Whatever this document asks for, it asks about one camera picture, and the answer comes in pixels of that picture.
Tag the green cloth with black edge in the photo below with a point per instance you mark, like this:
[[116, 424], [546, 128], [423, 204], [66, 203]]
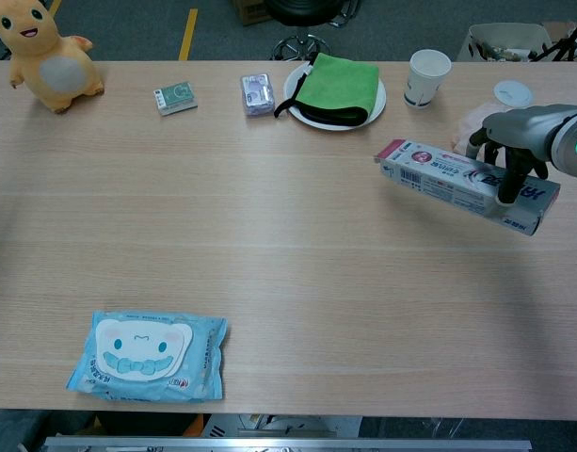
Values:
[[340, 85]]

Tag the white storage bin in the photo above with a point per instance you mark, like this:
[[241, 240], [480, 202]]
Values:
[[504, 37]]

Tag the blue wet wipes pack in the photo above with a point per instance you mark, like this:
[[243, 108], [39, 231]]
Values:
[[142, 353]]

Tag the white paper cup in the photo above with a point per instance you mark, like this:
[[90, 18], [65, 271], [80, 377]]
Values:
[[424, 80]]

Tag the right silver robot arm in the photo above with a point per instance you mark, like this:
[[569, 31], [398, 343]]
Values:
[[572, 141]]

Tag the white pink toothpaste box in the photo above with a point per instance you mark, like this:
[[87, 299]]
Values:
[[434, 174]]

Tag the white round lid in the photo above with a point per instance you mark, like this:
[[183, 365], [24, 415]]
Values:
[[513, 93]]

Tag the white round plate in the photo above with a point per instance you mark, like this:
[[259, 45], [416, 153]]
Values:
[[379, 99]]

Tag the small green card box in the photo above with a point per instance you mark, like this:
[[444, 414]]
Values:
[[175, 96]]

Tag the black office chair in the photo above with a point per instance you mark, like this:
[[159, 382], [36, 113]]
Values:
[[307, 9]]

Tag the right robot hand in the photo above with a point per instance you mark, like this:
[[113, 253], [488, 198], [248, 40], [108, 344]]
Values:
[[518, 129]]

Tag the pink mesh bath sponge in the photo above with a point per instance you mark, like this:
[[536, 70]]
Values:
[[469, 124]]

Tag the yellow dragon plush toy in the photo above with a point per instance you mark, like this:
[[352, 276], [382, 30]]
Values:
[[52, 61]]

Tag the small purple packet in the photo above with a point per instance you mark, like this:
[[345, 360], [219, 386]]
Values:
[[257, 94]]

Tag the black tripod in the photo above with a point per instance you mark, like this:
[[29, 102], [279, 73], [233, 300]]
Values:
[[568, 42]]

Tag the aluminium profile rail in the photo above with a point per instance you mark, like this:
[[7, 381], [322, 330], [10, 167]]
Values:
[[288, 445]]

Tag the brown cardboard box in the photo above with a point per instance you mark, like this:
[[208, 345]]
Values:
[[248, 11]]

